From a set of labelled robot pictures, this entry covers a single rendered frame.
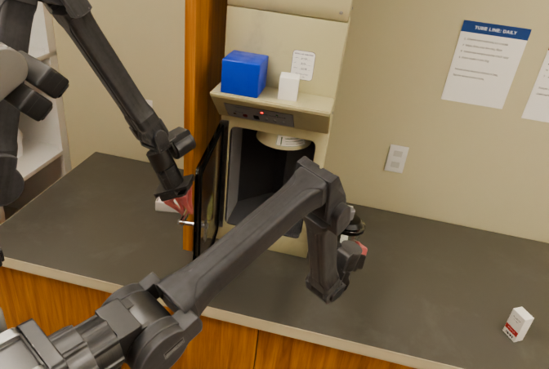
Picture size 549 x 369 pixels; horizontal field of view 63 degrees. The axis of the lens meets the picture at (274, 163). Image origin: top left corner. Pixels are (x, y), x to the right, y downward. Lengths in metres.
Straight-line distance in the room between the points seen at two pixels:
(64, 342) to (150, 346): 0.10
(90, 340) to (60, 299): 1.07
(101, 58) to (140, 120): 0.17
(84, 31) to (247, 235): 0.55
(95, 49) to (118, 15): 0.88
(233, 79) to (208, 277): 0.65
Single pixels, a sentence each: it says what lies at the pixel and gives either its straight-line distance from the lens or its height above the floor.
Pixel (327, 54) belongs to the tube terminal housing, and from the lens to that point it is 1.22.
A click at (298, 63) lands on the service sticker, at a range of 1.24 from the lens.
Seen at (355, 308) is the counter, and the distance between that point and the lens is 1.42.
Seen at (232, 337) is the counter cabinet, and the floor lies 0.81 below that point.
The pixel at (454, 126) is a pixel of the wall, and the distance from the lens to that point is 1.77.
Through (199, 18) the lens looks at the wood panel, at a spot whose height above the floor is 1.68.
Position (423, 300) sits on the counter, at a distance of 1.52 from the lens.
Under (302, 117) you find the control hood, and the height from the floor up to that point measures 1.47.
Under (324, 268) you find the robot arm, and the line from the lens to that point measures 1.02.
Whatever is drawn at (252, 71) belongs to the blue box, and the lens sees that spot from 1.16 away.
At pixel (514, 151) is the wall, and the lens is 1.85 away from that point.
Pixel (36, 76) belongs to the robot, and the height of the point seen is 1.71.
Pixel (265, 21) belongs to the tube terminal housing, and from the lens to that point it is 1.23.
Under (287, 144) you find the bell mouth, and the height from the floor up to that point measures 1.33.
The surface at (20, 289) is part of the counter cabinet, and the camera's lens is 1.73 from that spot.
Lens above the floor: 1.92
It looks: 29 degrees down
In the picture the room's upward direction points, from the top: 7 degrees clockwise
